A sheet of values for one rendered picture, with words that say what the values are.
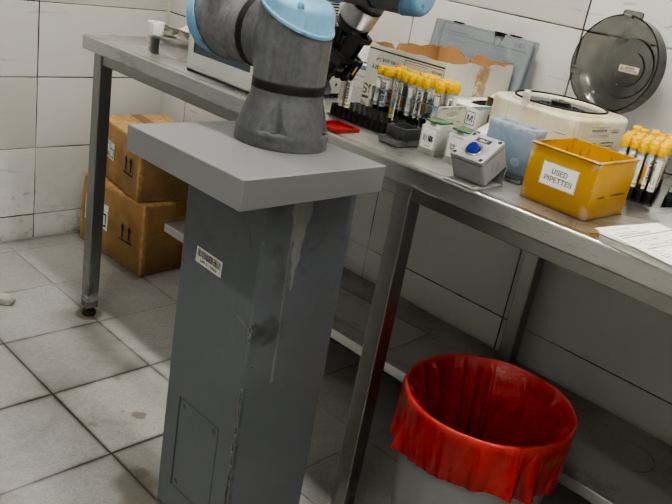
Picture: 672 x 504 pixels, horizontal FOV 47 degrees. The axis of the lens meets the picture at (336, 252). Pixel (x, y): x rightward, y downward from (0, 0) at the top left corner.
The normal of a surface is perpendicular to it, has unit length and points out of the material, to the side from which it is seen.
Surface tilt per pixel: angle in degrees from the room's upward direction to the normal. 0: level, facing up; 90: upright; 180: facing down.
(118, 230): 90
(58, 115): 90
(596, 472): 0
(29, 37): 90
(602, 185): 90
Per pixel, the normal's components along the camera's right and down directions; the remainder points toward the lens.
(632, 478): 0.17, -0.92
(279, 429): 0.69, 0.37
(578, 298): -0.70, 0.15
